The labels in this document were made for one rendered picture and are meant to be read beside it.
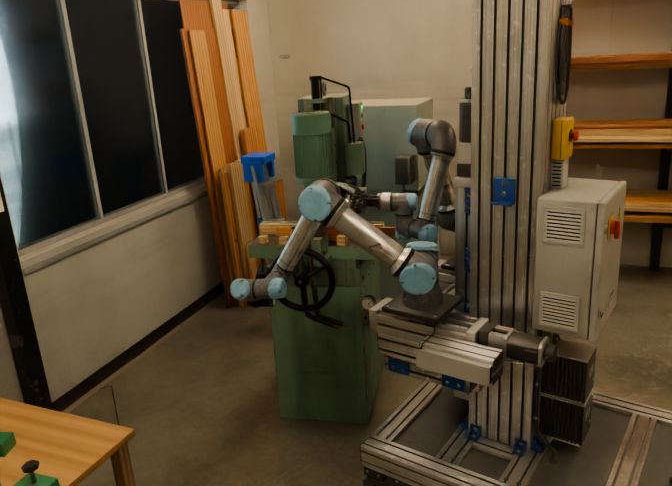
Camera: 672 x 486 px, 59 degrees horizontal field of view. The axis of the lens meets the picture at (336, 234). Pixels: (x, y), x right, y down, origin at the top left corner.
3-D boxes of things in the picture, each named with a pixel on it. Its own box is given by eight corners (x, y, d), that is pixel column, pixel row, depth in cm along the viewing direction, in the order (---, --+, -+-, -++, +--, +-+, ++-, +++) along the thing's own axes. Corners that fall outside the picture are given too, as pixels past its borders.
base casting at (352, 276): (266, 284, 274) (264, 266, 271) (299, 245, 327) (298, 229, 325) (362, 287, 264) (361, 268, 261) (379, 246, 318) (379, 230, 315)
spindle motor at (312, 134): (291, 185, 265) (285, 115, 256) (301, 177, 281) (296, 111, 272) (330, 185, 261) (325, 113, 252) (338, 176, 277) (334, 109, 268)
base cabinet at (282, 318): (278, 418, 294) (265, 285, 273) (308, 360, 348) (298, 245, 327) (368, 424, 285) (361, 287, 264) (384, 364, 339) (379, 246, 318)
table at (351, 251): (241, 265, 263) (239, 252, 261) (263, 243, 291) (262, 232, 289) (376, 267, 250) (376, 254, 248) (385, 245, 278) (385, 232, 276)
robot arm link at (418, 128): (459, 240, 258) (422, 128, 234) (437, 232, 271) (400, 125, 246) (479, 226, 262) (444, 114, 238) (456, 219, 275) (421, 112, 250)
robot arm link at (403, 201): (416, 215, 243) (416, 194, 241) (390, 214, 245) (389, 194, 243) (418, 210, 250) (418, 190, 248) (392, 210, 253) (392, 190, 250)
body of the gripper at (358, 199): (349, 193, 246) (378, 194, 243) (353, 191, 254) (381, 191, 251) (350, 212, 247) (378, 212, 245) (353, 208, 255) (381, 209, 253)
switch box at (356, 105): (348, 136, 289) (346, 103, 285) (351, 133, 299) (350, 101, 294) (360, 136, 288) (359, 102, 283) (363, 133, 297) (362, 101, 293)
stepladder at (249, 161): (272, 341, 376) (235, 158, 346) (288, 323, 399) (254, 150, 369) (295, 341, 370) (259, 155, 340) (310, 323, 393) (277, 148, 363)
